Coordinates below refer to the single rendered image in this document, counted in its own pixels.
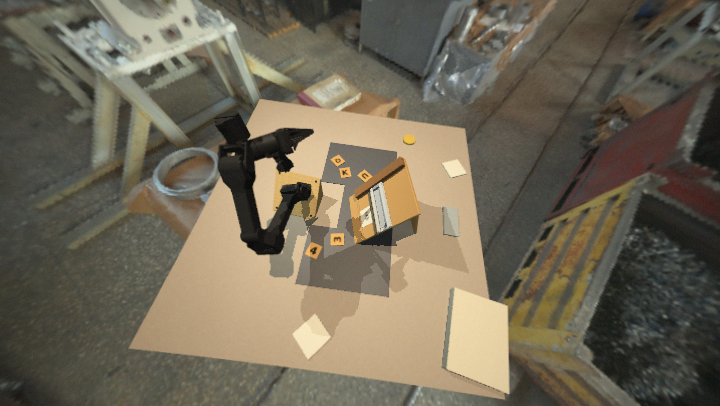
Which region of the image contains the grey flat rectangular tile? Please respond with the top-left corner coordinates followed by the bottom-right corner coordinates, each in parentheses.
top-left (443, 206), bottom-right (459, 237)

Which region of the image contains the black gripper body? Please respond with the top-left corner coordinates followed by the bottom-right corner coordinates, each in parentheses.
top-left (253, 128), bottom-right (294, 158)

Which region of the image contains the white paper label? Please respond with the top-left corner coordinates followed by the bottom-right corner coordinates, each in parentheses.
top-left (360, 206), bottom-right (373, 228)

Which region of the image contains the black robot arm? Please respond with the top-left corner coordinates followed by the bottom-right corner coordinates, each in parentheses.
top-left (214, 110), bottom-right (311, 255)

